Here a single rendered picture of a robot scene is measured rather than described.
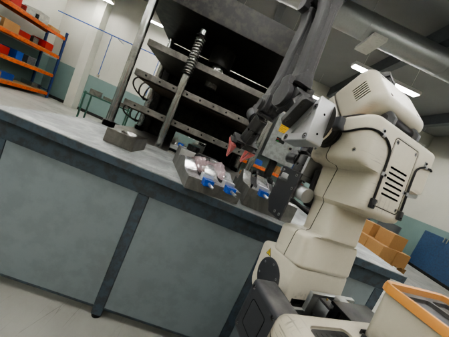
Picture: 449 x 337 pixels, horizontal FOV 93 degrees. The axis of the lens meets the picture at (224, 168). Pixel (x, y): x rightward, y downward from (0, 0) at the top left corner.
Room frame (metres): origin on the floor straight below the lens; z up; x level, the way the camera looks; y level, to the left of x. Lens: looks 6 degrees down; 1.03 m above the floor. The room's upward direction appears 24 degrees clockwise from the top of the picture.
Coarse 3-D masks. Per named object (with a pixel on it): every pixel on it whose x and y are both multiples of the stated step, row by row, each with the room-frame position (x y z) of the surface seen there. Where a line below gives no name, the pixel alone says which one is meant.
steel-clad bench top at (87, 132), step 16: (16, 112) 0.85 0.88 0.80; (32, 112) 0.96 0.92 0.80; (48, 112) 1.11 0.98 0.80; (48, 128) 0.83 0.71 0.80; (64, 128) 0.93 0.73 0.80; (80, 128) 1.07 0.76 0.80; (96, 128) 1.25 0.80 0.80; (96, 144) 0.90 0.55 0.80; (112, 144) 1.03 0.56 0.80; (128, 160) 0.88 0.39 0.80; (144, 160) 1.00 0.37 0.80; (160, 160) 1.16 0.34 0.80; (176, 176) 0.98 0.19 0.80; (240, 208) 0.92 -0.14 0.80; (304, 224) 1.17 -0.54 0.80; (368, 256) 1.08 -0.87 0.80; (400, 272) 1.05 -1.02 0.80
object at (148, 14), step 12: (156, 0) 1.63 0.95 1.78; (144, 12) 1.62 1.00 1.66; (144, 24) 1.62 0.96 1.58; (144, 36) 1.64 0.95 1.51; (132, 48) 1.61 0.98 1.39; (132, 60) 1.62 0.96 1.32; (120, 84) 1.61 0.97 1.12; (120, 96) 1.63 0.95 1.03; (108, 120) 1.60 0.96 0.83; (144, 120) 2.33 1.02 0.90; (264, 132) 1.73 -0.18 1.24
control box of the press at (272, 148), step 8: (280, 120) 1.87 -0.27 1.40; (272, 128) 1.91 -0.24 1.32; (280, 128) 1.88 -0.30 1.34; (288, 128) 1.88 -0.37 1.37; (272, 136) 1.87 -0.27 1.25; (280, 136) 1.88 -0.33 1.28; (264, 144) 1.93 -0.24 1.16; (272, 144) 1.88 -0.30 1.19; (280, 144) 1.88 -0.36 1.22; (288, 144) 1.89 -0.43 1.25; (264, 152) 1.87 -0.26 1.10; (272, 152) 1.88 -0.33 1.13; (280, 152) 1.89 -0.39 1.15; (272, 160) 1.93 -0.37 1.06; (280, 160) 1.89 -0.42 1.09; (272, 168) 1.94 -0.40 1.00
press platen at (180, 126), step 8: (128, 104) 1.69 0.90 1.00; (136, 104) 1.70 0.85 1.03; (144, 112) 1.70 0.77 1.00; (152, 112) 1.71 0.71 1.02; (184, 128) 1.74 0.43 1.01; (192, 128) 1.75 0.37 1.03; (200, 136) 1.76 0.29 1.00; (208, 136) 1.76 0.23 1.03; (216, 144) 1.77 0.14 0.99; (224, 144) 1.78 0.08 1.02; (240, 152) 1.79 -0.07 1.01; (248, 152) 1.80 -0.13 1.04
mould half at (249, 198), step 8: (240, 176) 1.32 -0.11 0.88; (248, 176) 1.25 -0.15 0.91; (240, 184) 1.21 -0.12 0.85; (248, 184) 1.11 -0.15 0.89; (264, 184) 1.26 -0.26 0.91; (240, 192) 1.13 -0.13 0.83; (248, 192) 0.99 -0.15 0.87; (256, 192) 0.99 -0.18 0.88; (240, 200) 1.05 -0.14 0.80; (248, 200) 0.99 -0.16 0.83; (256, 200) 0.99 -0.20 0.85; (264, 200) 1.00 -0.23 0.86; (256, 208) 0.99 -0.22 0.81; (264, 208) 1.00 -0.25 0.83; (288, 208) 1.01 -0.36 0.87; (296, 208) 1.01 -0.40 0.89; (272, 216) 1.00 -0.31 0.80; (288, 216) 1.01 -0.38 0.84
